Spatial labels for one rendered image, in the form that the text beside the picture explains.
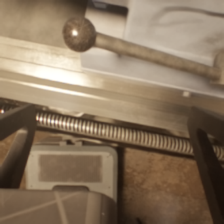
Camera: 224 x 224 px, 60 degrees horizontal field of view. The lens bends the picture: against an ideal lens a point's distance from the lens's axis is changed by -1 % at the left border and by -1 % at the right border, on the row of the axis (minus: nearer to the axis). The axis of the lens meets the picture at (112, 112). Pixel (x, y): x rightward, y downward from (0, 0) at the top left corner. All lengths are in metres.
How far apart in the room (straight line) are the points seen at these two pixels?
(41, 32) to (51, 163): 0.74
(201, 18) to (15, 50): 0.43
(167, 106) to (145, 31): 0.25
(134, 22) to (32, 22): 0.45
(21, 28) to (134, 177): 1.14
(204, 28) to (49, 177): 1.09
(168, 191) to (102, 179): 0.56
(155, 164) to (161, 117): 0.96
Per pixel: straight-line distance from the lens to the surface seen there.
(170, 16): 0.26
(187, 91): 0.43
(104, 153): 1.11
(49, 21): 0.67
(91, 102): 0.48
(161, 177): 1.49
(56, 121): 0.62
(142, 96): 0.50
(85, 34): 0.20
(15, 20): 0.70
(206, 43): 0.30
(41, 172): 1.21
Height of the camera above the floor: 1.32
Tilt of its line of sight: 85 degrees down
